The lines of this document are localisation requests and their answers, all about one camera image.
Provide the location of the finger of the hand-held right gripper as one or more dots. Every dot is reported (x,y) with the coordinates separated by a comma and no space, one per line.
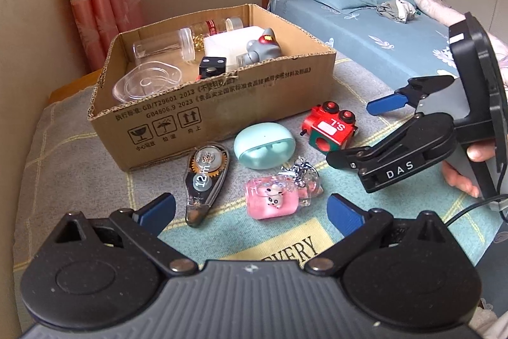
(385,104)
(397,152)

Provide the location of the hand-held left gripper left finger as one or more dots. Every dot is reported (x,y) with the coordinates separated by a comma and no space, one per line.
(158,210)

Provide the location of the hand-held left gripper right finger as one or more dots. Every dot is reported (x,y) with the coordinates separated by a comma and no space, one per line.
(343,212)

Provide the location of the red toy train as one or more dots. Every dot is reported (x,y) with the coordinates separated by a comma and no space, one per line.
(329,132)

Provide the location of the brown cardboard box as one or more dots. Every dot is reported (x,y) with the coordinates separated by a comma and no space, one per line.
(158,112)

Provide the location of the clear plastic lid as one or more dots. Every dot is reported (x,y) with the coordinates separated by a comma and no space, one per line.
(147,81)

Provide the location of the grey elephant toy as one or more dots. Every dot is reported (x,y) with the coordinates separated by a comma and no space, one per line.
(262,49)

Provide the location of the black toy block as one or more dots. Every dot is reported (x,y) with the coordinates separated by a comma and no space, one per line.
(212,65)

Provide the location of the clear plastic tube jar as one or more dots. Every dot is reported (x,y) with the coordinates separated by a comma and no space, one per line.
(162,47)

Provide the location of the white box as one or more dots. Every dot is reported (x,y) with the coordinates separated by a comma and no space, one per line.
(230,45)

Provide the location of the person's right forearm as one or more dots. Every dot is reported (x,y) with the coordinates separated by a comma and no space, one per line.
(436,9)

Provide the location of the person's right hand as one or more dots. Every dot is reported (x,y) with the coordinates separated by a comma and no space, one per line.
(482,152)

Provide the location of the correction tape dispenser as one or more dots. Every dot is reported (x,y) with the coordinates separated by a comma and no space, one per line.
(204,180)

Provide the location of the bed with blue sheet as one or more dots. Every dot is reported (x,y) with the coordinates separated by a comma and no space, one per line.
(357,37)

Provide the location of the checked printed blanket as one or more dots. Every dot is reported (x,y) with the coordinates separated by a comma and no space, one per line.
(79,164)

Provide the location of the grey crumpled cloth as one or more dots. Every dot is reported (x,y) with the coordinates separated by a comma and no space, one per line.
(397,9)

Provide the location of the teal earbuds case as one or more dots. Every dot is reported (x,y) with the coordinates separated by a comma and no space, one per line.
(258,140)

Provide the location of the wooden table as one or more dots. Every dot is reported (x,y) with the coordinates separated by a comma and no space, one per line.
(75,85)

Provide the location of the dark blue cloth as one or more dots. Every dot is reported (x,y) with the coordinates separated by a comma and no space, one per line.
(492,275)

